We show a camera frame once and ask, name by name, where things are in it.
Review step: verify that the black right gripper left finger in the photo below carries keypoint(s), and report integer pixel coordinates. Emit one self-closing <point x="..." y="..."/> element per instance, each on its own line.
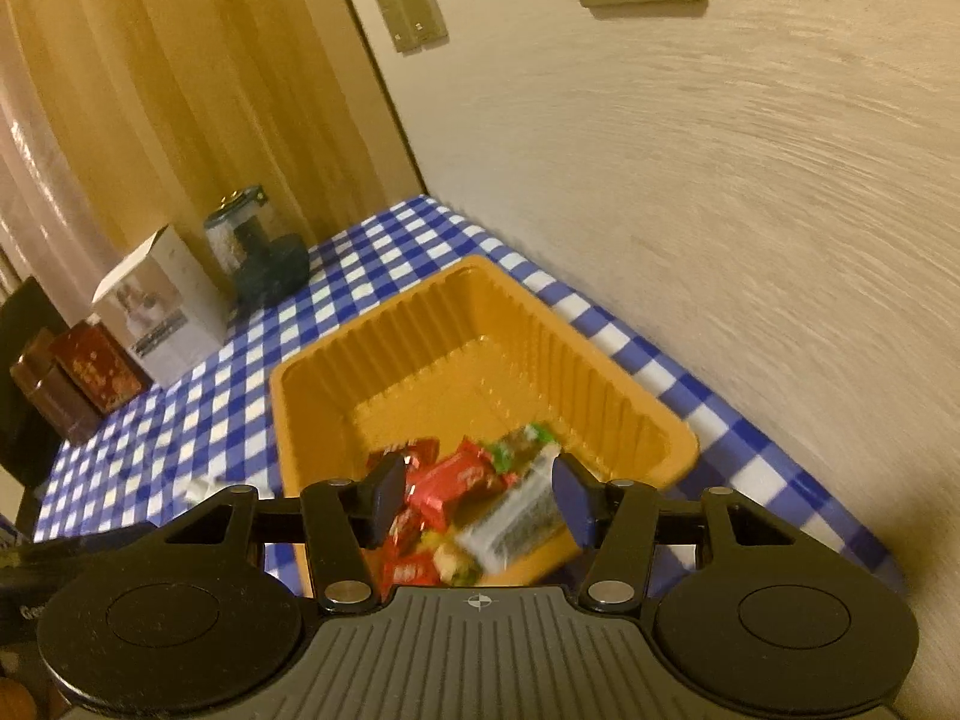
<point x="220" y="601"/>

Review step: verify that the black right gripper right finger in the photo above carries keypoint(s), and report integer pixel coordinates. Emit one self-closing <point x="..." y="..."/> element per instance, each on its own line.
<point x="736" y="604"/>

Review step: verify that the bright red snack packet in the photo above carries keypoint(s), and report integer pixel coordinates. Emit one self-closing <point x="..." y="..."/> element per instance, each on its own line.
<point x="438" y="491"/>

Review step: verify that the dark red snack packet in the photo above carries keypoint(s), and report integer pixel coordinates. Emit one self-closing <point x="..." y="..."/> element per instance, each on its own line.
<point x="417" y="453"/>

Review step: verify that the yellow green candy packet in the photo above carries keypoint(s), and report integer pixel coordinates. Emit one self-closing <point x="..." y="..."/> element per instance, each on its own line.
<point x="511" y="452"/>

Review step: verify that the green silver snack packet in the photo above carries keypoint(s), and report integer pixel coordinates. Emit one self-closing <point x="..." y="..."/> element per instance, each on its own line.
<point x="199" y="489"/>

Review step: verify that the person left hand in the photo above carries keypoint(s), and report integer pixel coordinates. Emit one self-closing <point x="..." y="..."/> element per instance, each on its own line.
<point x="27" y="687"/>

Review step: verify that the brown metal canister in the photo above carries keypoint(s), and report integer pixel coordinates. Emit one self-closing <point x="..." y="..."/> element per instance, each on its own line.
<point x="48" y="388"/>

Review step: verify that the blue white checkered tablecloth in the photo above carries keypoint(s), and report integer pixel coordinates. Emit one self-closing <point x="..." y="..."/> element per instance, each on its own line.
<point x="215" y="422"/>

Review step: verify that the red kitkat packet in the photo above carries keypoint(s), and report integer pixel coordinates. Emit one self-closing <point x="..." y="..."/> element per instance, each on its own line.
<point x="403" y="564"/>

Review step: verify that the red gift box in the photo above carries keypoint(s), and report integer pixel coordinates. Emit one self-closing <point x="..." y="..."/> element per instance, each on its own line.
<point x="98" y="365"/>

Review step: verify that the grey clear snack packet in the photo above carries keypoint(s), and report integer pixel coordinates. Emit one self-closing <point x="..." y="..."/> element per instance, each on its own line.
<point x="520" y="521"/>

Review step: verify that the white product box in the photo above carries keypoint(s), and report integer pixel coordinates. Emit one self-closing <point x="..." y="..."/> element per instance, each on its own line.
<point x="160" y="305"/>

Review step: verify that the green glass jar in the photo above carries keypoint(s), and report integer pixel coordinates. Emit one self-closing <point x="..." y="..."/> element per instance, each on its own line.
<point x="263" y="257"/>

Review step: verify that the orange plastic tray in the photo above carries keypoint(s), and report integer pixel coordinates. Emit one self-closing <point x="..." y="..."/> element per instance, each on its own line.
<point x="467" y="353"/>

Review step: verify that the double wall socket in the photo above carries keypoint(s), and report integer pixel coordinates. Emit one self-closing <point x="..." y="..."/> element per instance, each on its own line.
<point x="413" y="24"/>

